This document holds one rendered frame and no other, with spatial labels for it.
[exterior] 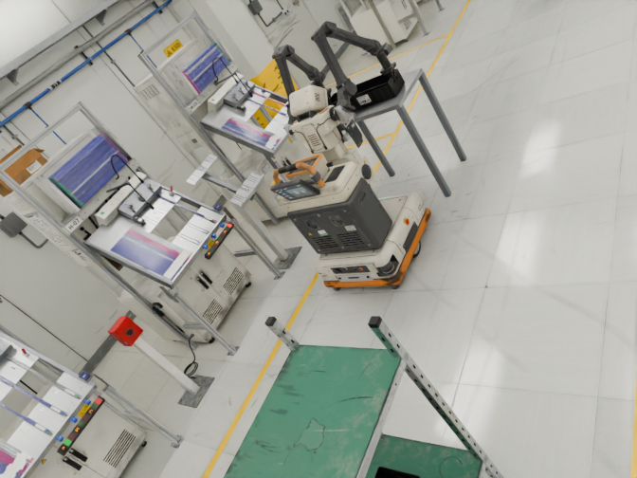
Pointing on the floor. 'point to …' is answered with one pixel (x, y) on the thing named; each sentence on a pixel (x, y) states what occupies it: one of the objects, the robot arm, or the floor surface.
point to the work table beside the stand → (410, 124)
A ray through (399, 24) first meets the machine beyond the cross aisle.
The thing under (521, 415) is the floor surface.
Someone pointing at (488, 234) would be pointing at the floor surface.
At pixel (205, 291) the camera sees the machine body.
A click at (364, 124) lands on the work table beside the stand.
